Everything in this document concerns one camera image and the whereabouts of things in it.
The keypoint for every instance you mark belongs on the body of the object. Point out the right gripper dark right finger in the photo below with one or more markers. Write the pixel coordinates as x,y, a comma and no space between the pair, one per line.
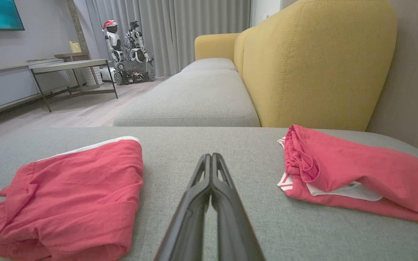
234,232

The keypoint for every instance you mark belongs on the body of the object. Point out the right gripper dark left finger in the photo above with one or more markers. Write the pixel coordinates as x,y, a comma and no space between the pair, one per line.
187,224

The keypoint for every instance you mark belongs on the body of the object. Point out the red mesh shorts white trim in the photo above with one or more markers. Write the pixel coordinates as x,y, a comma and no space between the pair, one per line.
71,195

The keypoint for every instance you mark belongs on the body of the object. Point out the red and white shorts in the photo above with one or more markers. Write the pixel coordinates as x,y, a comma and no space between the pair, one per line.
357,170

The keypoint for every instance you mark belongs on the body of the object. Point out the large grey sofa seat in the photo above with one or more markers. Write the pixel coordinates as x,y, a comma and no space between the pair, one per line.
230,141

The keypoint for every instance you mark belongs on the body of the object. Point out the grey sofa seat cushion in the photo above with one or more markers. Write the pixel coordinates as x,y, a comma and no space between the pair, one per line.
209,64
194,98

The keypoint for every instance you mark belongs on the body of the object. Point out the white ribbed bin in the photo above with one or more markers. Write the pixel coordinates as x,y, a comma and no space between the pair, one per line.
90,75

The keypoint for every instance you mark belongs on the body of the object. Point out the yellow sofa armrest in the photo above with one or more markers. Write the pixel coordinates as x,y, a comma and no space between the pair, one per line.
214,45

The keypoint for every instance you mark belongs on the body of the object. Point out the white humanoid robot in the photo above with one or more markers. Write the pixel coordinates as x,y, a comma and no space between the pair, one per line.
136,41

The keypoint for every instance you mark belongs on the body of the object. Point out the grey curtain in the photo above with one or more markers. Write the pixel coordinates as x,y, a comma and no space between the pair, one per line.
187,29

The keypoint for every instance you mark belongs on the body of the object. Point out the white robot with santa hat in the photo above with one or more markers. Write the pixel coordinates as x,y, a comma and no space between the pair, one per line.
113,41

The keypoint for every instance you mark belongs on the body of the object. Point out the wooden side table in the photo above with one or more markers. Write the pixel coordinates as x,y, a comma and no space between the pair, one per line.
72,56

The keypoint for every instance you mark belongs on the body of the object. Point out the yellow jug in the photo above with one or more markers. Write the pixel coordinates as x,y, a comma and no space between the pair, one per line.
75,47

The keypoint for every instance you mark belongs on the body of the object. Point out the grey television console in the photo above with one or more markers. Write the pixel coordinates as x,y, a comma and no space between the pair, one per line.
9,87

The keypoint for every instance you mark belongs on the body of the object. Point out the grey metal frame coffee table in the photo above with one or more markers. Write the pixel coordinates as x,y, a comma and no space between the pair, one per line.
71,65

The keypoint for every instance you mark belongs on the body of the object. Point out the wooden wall post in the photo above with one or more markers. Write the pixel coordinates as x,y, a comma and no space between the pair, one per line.
76,25

